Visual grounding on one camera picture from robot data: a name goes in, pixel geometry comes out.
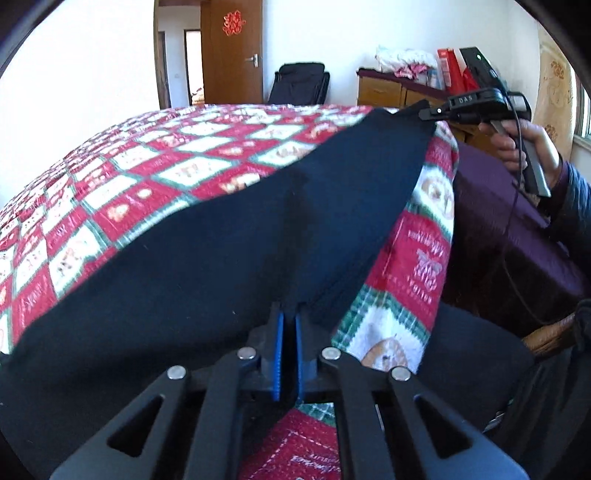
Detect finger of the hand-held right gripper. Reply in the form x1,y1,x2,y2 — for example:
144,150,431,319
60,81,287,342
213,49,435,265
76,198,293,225
418,104,451,123

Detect person's dark clothing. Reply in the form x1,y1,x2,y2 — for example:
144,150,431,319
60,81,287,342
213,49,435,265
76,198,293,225
482,298,591,480

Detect window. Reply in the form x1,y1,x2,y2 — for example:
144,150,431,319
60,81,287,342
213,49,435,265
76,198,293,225
574,69,591,148

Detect person's right forearm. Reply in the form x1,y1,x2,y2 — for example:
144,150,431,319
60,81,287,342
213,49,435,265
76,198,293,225
547,161,591,282

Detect black pants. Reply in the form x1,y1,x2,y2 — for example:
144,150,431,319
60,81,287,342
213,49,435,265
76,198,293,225
0,107,532,480

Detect pile of pink white clothes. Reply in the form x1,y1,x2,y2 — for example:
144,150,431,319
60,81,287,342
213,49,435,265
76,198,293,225
375,45,446,86

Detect beige patterned curtain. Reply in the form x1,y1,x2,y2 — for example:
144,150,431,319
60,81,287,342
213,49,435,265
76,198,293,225
536,25,579,155

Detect red box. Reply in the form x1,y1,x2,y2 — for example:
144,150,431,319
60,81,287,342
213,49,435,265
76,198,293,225
437,47,481,95

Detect red green printed blanket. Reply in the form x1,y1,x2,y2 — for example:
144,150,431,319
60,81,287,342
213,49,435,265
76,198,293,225
0,104,460,480

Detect wooden door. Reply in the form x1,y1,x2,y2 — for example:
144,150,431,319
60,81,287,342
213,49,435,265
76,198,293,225
200,0,265,106

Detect person's right hand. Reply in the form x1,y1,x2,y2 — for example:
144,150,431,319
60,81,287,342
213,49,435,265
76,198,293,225
479,117,563,186

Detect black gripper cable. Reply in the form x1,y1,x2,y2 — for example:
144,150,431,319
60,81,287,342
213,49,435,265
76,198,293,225
501,90,557,326

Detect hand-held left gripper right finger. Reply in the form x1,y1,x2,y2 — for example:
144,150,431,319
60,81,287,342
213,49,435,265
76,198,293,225
294,302,529,480

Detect wooden cabinet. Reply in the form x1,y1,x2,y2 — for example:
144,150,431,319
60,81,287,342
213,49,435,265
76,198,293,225
356,68,467,112

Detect black folding chair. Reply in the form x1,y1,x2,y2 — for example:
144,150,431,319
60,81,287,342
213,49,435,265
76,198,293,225
268,63,331,106

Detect purple bed sheet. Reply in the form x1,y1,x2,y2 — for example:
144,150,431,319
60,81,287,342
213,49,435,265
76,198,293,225
441,138,591,340

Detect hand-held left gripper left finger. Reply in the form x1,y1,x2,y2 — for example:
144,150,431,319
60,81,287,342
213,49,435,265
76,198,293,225
51,302,284,480

